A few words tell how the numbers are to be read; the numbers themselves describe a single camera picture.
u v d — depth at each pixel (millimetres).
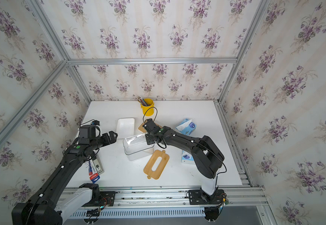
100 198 714
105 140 715
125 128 1061
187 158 822
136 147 910
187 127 954
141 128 973
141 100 990
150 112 1130
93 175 800
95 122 728
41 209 379
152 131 675
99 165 819
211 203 715
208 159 461
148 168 844
